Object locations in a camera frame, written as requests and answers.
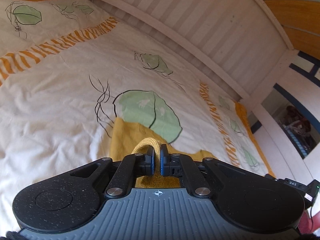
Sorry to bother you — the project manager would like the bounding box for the white wooden bed frame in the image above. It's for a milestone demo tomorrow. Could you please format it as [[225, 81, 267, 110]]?
[[0, 0, 301, 131]]

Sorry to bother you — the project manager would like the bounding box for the black cable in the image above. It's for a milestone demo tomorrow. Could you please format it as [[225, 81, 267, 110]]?
[[309, 204, 316, 228]]

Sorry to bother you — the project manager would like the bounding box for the mustard yellow knit sweater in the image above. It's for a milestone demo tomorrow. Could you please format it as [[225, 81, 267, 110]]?
[[110, 118, 214, 189]]

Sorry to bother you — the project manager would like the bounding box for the red gloved right hand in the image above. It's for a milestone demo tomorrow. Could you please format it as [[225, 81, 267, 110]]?
[[298, 210, 320, 235]]

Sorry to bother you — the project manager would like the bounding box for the white blue-trimmed shelf unit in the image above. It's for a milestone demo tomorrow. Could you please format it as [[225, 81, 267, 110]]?
[[249, 51, 319, 184]]

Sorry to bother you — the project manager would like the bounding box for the white leaf-print duvet cover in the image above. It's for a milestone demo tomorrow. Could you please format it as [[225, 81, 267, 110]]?
[[1, 0, 271, 233]]

